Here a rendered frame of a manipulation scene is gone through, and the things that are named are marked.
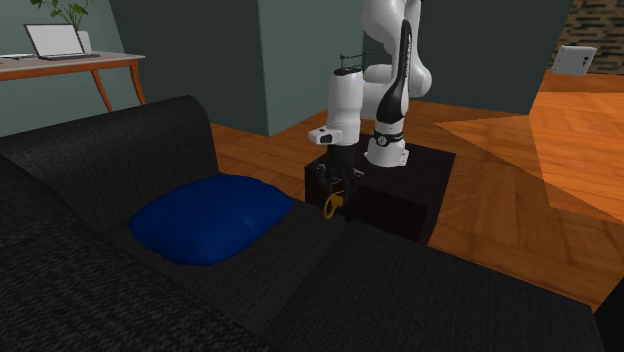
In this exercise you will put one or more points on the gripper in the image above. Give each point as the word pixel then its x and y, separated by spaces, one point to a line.
pixel 340 160

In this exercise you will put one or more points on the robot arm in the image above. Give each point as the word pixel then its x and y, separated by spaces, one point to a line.
pixel 395 58

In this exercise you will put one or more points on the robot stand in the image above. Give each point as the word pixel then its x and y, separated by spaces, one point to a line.
pixel 419 195

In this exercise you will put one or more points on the dark grey sofa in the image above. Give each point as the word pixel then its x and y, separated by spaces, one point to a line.
pixel 341 292

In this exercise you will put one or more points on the blue cushion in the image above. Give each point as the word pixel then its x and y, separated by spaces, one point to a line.
pixel 209 219

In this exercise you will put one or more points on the wooden desk with laptop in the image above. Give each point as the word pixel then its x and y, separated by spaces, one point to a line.
pixel 63 61

